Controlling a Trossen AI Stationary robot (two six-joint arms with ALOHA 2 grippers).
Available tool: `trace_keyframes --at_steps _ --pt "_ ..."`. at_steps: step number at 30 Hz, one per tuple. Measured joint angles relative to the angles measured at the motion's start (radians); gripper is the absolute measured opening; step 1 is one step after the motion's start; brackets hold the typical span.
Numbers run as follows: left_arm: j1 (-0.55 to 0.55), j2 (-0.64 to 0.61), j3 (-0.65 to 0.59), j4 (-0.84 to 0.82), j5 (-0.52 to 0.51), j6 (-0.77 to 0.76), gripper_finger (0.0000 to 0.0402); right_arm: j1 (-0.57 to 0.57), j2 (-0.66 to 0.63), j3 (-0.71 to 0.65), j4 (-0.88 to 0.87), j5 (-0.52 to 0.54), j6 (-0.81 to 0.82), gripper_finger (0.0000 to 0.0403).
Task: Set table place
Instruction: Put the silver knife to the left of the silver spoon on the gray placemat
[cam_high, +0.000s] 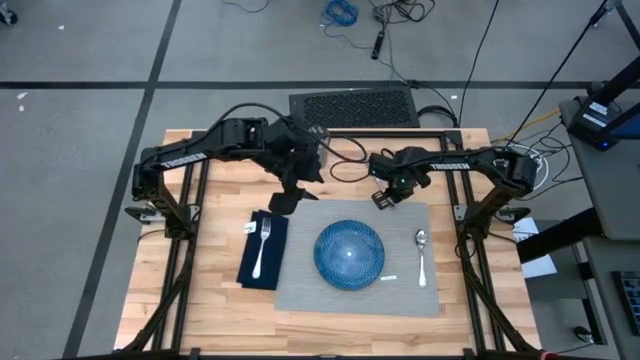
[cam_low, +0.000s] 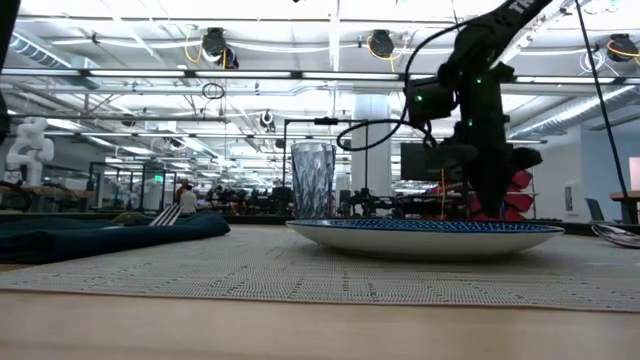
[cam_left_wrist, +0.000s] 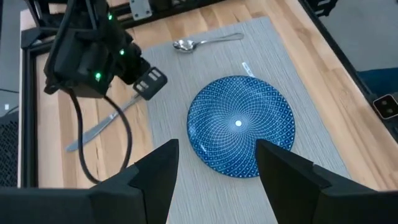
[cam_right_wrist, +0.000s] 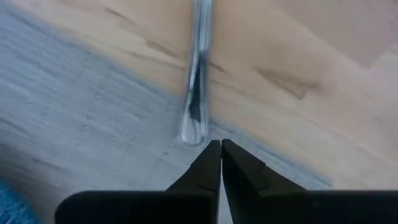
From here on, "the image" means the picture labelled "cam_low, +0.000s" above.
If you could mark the silver spoon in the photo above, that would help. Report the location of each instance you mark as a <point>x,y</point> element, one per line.
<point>620,236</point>

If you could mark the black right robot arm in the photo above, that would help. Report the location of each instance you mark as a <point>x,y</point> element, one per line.
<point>482,50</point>

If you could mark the black slanted pole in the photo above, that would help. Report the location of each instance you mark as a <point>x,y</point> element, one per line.
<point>602,110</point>

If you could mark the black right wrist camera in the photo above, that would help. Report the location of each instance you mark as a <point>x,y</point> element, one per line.
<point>430,102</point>

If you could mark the grey woven placemat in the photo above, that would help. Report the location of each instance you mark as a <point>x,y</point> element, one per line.
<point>320,280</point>

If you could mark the dark blue cloth napkin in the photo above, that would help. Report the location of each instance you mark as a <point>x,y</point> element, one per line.
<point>75,237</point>

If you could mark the white pillar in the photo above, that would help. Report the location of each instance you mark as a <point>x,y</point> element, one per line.
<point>372,170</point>

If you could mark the wooden side table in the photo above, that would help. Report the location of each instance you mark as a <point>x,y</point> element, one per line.
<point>627,195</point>

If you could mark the clear faceted drinking glass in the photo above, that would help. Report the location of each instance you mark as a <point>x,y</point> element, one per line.
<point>313,180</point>

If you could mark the black round overhead camera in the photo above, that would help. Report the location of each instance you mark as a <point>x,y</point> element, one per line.
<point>621,48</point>
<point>215,42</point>
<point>381,44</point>

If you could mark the grey box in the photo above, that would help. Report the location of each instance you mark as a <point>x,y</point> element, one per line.
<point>595,210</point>

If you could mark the black rack frame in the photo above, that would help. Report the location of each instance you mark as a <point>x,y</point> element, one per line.
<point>91,187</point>

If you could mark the large red bin stack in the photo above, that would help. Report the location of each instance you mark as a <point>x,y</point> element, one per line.
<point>520,200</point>

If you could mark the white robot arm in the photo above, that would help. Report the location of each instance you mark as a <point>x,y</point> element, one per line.
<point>30,150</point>

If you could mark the black gantry stand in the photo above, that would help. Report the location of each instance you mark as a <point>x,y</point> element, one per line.
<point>325,121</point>

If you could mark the small round ceiling camera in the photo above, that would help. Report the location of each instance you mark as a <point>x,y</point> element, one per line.
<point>266,119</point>

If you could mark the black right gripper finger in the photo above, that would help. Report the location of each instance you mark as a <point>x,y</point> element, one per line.
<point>482,195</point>
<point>502,195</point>

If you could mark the dark cluttered workbench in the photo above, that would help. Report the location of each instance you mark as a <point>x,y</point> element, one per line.
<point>250,202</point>

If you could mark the blue patterned plate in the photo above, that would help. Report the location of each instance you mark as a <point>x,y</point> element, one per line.
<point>425,237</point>

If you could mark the wall switch panel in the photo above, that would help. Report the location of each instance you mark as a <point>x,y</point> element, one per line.
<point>568,198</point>

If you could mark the silver fork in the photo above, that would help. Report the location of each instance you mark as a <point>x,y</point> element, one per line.
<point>167,215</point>

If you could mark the person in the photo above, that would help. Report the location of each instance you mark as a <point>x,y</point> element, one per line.
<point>188,202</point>

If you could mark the wooden workbench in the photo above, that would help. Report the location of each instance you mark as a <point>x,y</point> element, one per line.
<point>60,191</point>

